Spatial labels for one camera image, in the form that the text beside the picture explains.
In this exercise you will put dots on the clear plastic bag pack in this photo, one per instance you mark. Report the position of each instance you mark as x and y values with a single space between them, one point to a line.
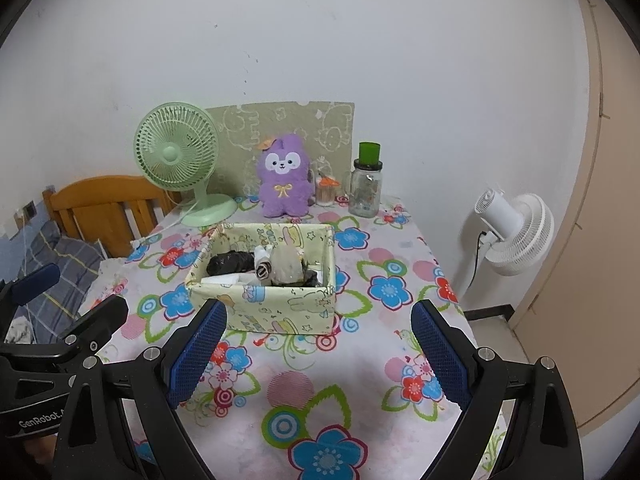
287 262

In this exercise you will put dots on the glass jar with green lid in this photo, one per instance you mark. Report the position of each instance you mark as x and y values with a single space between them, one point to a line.
365 195

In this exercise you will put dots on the white standing fan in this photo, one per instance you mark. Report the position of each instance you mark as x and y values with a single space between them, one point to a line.
520 235

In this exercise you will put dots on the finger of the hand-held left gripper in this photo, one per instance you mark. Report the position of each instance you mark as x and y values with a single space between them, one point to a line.
102 317
35 280

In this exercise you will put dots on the yellow printed fabric storage box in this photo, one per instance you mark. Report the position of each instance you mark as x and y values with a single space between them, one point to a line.
295 310

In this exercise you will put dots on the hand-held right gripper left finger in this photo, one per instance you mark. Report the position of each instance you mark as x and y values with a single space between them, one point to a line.
197 355

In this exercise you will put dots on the white tissue pack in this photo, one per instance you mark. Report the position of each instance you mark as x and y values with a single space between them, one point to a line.
227 279

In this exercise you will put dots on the purple plush toy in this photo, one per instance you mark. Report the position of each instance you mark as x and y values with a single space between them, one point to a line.
282 195

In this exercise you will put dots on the green desk fan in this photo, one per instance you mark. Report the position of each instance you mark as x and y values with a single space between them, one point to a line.
170 152

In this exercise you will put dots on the grey plaid bedding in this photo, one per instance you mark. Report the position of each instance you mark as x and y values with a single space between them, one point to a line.
65 260

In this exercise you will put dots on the green printed board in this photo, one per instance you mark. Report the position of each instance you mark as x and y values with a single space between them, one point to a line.
330 130

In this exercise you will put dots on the black cloth item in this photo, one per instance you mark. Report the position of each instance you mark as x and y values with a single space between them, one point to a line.
230 262

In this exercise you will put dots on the white cloth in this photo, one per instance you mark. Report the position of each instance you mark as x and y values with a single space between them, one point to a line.
19 331
262 267

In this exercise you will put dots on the toothpick holder with orange lid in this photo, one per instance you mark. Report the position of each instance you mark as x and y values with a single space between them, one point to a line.
325 195

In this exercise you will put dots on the wall socket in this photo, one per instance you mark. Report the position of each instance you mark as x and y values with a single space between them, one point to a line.
30 210

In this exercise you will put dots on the beige door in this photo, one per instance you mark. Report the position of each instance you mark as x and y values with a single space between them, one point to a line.
600 260

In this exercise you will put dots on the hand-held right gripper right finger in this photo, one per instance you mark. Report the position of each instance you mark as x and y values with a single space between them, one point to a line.
442 355

